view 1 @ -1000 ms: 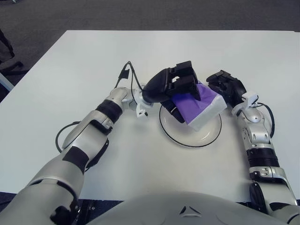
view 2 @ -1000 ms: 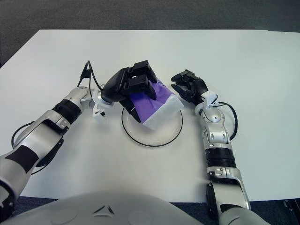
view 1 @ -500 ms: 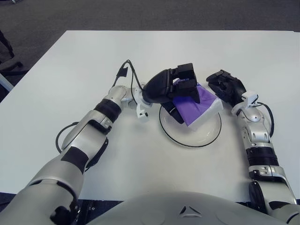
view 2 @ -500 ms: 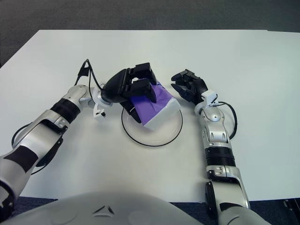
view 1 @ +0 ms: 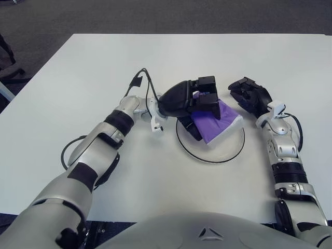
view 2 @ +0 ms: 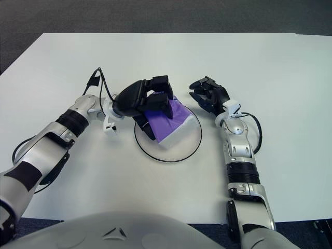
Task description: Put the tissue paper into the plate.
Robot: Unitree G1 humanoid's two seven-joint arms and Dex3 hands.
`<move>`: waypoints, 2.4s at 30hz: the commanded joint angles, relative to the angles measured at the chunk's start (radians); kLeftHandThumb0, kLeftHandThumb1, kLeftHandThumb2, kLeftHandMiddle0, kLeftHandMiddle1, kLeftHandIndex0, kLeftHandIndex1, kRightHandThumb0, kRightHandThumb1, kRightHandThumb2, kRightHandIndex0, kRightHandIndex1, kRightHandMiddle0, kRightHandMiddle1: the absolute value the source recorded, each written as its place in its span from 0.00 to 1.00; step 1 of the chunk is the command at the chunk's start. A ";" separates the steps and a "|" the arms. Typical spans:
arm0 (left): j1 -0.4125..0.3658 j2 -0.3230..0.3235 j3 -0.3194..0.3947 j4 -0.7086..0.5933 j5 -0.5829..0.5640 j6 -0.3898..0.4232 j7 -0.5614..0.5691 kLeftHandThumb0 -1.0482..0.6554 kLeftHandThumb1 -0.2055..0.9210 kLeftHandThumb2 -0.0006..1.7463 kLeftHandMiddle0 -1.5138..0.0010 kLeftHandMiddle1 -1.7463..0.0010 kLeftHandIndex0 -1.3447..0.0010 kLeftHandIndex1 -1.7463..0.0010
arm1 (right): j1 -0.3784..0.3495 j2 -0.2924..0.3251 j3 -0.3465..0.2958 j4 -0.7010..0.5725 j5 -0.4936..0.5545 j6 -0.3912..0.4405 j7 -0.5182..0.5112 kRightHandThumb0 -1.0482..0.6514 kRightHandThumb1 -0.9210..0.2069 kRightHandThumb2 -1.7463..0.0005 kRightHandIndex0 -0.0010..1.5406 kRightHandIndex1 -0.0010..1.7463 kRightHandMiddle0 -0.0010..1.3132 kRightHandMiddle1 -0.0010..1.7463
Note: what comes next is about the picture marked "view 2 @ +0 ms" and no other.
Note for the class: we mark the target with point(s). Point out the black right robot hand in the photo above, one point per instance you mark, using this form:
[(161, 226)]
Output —
[(216, 97)]

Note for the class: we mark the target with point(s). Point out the white right wrist mount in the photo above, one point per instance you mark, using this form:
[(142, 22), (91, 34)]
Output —
[(230, 106)]

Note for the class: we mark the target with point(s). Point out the white plate with black rim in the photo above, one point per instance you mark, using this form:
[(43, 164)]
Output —
[(186, 145)]

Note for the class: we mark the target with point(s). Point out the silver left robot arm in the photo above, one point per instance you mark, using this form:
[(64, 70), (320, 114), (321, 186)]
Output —
[(52, 137)]

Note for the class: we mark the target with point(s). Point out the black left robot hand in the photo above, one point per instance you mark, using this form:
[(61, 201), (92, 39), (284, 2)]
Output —
[(129, 101)]

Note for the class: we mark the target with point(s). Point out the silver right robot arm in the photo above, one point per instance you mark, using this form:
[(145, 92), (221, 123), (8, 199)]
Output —
[(241, 147)]

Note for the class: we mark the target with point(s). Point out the white wrist mount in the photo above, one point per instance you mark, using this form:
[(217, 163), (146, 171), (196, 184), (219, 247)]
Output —
[(230, 106), (108, 127)]

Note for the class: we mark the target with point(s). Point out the grey robot torso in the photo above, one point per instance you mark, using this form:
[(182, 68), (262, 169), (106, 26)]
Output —
[(116, 233)]

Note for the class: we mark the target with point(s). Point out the purple tissue paper pack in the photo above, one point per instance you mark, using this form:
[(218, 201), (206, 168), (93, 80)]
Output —
[(168, 124)]

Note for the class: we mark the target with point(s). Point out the black metal floor object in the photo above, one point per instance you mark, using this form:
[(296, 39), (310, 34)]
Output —
[(323, 227)]

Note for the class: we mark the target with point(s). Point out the white left wrist mount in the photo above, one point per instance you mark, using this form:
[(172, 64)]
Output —
[(108, 127)]

